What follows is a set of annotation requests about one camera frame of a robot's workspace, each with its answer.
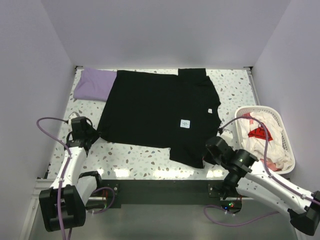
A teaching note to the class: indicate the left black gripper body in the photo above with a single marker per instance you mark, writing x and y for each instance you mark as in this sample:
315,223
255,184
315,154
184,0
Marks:
92,133

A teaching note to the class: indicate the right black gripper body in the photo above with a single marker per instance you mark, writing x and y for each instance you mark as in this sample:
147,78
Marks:
208,157

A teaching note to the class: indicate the black t shirt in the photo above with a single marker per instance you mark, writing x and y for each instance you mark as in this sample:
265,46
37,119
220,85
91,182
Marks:
178,112

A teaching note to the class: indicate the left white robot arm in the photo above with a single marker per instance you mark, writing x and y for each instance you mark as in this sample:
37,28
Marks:
63,204

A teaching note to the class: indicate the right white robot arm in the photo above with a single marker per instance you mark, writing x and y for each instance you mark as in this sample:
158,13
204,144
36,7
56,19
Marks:
249,177

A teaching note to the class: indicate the white red print t shirt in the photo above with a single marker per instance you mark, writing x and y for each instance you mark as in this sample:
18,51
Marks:
254,139

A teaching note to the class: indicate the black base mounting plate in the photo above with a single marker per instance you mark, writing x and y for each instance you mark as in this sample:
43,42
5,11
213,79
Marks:
164,192

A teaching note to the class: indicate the white laundry basket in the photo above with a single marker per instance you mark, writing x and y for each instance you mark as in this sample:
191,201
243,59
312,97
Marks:
286,143

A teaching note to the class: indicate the folded purple t shirt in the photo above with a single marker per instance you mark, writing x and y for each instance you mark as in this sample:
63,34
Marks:
94,84

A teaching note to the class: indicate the pink garment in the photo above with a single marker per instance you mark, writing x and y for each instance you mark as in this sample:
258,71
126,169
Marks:
272,166

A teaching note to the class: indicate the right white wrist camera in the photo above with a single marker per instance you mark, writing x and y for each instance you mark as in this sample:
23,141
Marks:
227,136

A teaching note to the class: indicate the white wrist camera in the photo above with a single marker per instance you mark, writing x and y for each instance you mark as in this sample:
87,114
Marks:
227,136
73,115

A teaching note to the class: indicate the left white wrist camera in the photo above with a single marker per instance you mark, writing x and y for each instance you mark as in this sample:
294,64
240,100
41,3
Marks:
73,115

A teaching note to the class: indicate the aluminium frame rail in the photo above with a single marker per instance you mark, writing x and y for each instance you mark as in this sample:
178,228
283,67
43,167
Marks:
40,185

